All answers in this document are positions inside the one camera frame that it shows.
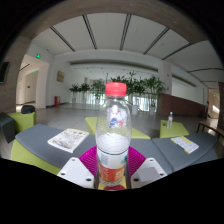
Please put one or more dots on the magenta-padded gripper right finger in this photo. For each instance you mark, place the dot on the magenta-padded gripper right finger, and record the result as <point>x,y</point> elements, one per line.
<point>148,171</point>

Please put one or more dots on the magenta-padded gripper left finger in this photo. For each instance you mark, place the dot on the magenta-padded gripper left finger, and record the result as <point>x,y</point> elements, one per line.
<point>75,171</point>

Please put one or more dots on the clear red-capped water bottle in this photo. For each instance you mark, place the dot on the clear red-capped water bottle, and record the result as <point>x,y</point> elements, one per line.
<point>113,150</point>

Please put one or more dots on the small clear water bottle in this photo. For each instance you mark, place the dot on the small clear water bottle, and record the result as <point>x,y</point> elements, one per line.
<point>170,120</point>

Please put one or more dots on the grey curved seat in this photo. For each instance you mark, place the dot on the grey curved seat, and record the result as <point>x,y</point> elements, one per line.
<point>173,155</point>

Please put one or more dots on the white printed magazine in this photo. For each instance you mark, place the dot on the white printed magazine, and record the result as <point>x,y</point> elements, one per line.
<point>68,140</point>

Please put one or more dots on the yellow and white booklet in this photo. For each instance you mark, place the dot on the yellow and white booklet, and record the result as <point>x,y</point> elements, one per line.
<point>185,144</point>

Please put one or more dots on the grey-topped green curved seat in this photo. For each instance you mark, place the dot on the grey-topped green curved seat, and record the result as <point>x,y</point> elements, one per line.
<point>36,140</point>

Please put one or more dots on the small green ottoman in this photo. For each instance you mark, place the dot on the small green ottoman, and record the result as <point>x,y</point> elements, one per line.
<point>176,130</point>

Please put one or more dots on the red fire extinguisher cabinet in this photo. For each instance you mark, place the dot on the red fire extinguisher cabinet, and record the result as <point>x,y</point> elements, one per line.
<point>57,101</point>

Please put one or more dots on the green armchair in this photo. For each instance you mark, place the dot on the green armchair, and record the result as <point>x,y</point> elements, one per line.
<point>21,121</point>

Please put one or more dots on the black bag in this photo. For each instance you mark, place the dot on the black bag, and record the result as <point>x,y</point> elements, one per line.
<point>28,109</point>

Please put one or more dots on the wooden bench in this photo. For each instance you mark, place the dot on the wooden bench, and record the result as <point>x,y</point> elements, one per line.
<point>211,125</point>

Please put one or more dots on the row of green potted plants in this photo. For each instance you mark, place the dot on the row of green potted plants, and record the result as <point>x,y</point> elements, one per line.
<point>146,86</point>

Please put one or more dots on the framed wall picture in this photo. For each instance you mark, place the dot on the framed wall picture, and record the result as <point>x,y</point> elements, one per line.
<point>60,76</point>

